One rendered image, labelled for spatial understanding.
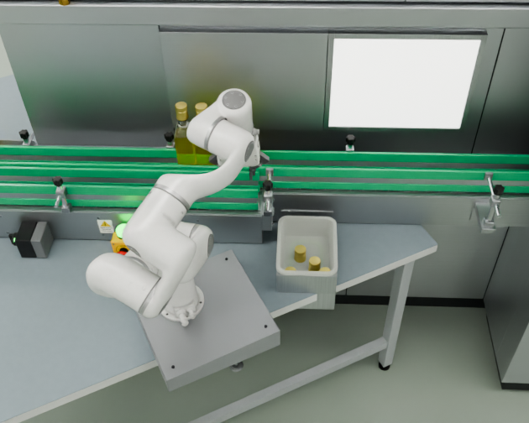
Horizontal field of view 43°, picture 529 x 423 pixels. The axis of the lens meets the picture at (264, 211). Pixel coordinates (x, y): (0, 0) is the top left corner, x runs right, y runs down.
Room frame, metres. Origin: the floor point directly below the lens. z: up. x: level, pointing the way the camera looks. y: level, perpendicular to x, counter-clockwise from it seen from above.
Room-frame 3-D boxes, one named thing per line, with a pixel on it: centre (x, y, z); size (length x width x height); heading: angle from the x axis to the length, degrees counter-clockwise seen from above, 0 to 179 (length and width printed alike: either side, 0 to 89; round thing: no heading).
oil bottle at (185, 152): (1.53, 0.23, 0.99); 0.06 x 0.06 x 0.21; 87
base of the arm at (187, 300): (1.10, 0.23, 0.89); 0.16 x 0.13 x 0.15; 20
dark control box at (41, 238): (1.37, 0.70, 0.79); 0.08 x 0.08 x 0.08; 86
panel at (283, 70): (1.64, -0.17, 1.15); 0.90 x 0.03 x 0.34; 86
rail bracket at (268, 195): (1.39, -0.01, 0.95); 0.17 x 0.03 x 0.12; 176
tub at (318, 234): (1.28, -0.12, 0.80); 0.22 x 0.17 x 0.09; 176
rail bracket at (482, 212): (1.35, -0.65, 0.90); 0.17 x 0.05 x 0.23; 176
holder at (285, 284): (1.31, -0.12, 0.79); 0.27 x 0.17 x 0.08; 176
